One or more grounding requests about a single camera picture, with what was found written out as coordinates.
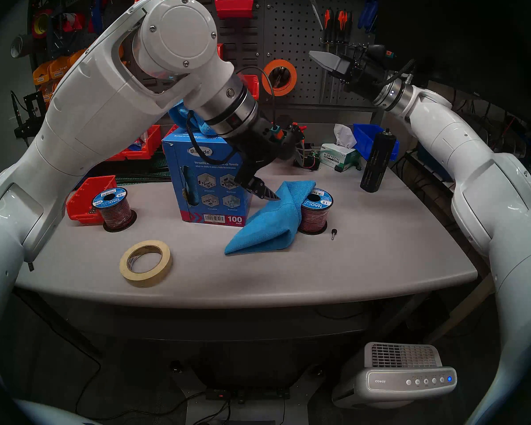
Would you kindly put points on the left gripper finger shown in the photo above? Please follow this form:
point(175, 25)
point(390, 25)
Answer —
point(263, 188)

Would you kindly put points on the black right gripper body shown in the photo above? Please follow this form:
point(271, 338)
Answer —
point(367, 74)

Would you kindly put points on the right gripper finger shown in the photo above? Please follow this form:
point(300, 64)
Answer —
point(334, 64)

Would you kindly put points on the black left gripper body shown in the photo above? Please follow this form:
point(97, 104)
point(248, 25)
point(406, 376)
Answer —
point(259, 154)

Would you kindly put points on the blue microfiber towel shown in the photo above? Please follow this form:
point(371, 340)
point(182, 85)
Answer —
point(274, 225)
point(186, 118)

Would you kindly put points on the blue shop towel box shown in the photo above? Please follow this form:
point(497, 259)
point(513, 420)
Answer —
point(203, 189)

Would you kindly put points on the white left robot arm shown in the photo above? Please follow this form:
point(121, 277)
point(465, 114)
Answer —
point(93, 118)

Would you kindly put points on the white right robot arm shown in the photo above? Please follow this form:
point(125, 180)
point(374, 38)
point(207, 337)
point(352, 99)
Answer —
point(491, 185)

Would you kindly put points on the orange black screwdriver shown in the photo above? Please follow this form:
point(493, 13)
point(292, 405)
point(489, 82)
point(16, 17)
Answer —
point(341, 25)
point(328, 25)

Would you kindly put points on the red bin with red tools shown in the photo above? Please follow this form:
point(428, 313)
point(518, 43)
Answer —
point(300, 128)

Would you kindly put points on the orange tape roll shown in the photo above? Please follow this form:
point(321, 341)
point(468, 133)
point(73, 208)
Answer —
point(287, 85)

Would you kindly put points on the black circuit board device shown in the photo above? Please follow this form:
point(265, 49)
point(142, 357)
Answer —
point(309, 158)

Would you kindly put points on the dark grey pegboard panel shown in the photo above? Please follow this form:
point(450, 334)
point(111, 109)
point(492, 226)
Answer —
point(292, 34)

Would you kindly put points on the blue plastic bin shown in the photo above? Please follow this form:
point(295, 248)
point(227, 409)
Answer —
point(363, 136)

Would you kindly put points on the red bin with plastic bag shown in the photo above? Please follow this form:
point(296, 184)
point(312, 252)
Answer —
point(253, 85)

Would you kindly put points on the Kimtech tissue box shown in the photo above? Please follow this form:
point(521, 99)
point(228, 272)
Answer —
point(336, 158)

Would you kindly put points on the black cylindrical bottle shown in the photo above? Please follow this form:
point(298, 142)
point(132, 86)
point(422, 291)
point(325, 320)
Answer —
point(376, 163)

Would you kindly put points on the black monitor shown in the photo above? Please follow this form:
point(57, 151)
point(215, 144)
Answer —
point(460, 30)

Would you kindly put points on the dark red plastic bin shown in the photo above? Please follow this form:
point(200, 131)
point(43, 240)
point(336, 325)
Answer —
point(234, 10)

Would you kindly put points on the green cutting mat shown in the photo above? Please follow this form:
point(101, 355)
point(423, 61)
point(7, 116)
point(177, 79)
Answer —
point(146, 169)

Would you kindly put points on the beige masking tape roll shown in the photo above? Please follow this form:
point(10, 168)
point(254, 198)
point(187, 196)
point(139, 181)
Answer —
point(145, 280)

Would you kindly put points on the yellow parts bin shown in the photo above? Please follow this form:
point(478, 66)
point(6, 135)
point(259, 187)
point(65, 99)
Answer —
point(46, 94)
point(77, 56)
point(59, 67)
point(42, 76)

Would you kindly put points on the black power strip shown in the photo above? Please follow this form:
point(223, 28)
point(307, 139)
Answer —
point(248, 394)

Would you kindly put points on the blue hand tool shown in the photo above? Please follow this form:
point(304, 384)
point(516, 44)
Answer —
point(98, 17)

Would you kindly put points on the black metal stand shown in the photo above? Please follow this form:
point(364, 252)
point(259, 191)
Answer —
point(26, 118)

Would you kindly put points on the white air purifier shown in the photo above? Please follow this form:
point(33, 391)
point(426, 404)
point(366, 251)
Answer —
point(402, 380)

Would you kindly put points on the red yellow tape roll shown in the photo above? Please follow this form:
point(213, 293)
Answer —
point(37, 30)

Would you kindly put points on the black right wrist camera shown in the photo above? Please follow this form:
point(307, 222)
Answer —
point(380, 52)

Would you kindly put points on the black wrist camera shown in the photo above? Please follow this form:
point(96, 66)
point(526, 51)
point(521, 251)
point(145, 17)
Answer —
point(380, 52)
point(287, 138)

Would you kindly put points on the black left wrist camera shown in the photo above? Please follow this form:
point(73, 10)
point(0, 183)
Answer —
point(287, 138)

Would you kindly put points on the grey duct tape roll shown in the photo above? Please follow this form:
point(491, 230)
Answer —
point(24, 45)

